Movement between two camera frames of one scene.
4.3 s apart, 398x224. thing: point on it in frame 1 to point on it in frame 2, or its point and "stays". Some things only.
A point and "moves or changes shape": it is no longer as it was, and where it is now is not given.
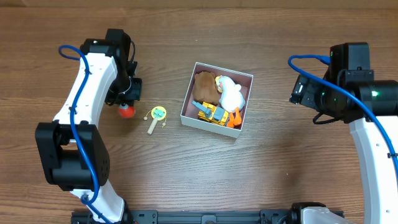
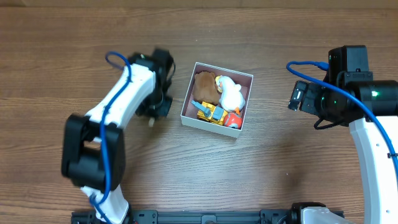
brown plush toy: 204,88 stays
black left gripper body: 132,93 to 160,107
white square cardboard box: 189,114 stays
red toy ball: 128,112 moves or changes shape
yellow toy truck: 211,113 stays
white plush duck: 231,100 stays
